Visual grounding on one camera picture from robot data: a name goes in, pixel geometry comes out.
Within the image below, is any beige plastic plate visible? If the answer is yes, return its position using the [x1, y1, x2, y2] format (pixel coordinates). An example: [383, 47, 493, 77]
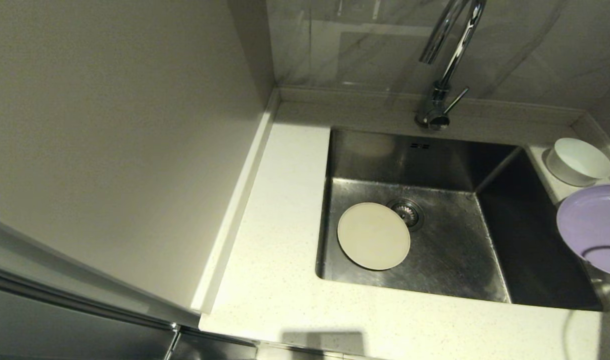
[337, 202, 412, 272]

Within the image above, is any stainless steel sink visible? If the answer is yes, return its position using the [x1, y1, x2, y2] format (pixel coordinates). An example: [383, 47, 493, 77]
[315, 125, 606, 312]

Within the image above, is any purple plastic plate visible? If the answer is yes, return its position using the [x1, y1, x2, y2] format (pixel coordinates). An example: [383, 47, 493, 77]
[556, 184, 610, 278]

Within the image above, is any steel appliance door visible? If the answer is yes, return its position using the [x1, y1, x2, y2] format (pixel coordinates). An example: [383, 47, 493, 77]
[0, 267, 258, 360]

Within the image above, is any round metal drain strainer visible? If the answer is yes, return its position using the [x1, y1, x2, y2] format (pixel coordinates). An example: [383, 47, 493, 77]
[387, 198, 426, 232]

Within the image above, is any white bowl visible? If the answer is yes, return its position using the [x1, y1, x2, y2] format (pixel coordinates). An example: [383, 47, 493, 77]
[545, 137, 610, 188]

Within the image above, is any beige tall cabinet side panel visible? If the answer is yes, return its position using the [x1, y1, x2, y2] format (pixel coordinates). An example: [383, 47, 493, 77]
[0, 0, 278, 316]

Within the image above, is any chrome gooseneck faucet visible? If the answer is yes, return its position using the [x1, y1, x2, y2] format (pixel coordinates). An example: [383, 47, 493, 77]
[415, 0, 487, 132]

